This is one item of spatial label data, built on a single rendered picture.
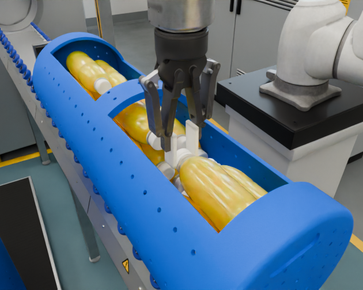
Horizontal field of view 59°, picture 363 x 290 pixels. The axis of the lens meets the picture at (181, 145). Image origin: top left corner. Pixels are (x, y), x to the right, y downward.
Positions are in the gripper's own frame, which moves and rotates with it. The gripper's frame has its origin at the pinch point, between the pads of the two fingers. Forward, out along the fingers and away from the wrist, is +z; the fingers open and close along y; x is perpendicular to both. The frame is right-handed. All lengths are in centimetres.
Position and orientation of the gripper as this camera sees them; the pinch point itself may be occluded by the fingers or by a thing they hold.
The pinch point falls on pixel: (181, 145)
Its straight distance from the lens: 56.1
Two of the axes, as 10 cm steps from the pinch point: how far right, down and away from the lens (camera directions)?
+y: -8.4, 3.2, -4.4
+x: 5.5, 4.9, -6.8
